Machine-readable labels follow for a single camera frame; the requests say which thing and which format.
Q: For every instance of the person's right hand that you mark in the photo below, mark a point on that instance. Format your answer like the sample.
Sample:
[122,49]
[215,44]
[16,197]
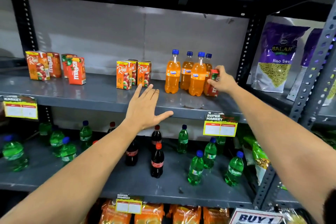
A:
[224,83]

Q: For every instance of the person's left hand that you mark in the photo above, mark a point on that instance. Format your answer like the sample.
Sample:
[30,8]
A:
[141,112]

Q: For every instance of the person's left little finger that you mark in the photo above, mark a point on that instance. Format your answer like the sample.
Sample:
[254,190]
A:
[137,92]

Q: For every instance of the person's left thumb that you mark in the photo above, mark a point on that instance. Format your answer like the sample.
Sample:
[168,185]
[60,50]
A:
[165,115]

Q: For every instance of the person's right thumb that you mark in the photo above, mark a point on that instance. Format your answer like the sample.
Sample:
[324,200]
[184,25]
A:
[213,82]

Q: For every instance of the person's left forearm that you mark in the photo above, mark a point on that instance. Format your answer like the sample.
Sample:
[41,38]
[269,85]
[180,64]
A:
[70,179]

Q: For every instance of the person's right forearm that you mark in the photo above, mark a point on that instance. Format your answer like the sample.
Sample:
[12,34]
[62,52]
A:
[283,142]

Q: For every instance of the orange soda bottle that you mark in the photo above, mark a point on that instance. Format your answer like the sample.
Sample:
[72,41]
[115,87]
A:
[185,74]
[208,65]
[196,79]
[172,76]

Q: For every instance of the orange apple juice carton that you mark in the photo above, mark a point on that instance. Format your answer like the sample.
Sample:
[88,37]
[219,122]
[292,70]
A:
[36,66]
[123,75]
[143,74]
[133,73]

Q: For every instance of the dark cola bottle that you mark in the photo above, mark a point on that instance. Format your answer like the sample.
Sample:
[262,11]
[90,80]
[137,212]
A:
[157,162]
[111,126]
[156,137]
[131,154]

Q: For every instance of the yellow price label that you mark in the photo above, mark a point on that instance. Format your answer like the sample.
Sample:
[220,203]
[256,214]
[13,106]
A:
[220,128]
[128,206]
[21,109]

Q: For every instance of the group of green soda bottles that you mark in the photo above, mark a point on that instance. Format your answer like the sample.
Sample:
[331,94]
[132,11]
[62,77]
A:
[195,168]

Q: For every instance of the red mango juice carton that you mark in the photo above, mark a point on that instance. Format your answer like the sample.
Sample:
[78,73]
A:
[76,71]
[54,65]
[64,63]

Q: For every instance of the purple snack bag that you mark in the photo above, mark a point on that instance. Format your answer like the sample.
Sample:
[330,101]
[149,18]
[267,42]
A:
[305,55]
[275,58]

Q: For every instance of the green snack packet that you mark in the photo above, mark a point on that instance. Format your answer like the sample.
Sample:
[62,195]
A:
[259,157]

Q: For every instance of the orange snack packet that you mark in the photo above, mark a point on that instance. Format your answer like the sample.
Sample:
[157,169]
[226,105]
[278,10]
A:
[185,216]
[215,216]
[112,217]
[149,216]

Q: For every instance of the grey slotted metal shelf rack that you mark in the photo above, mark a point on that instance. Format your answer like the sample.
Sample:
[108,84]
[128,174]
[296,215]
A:
[315,70]

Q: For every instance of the white offer sign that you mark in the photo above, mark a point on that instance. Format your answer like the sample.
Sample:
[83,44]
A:
[254,218]

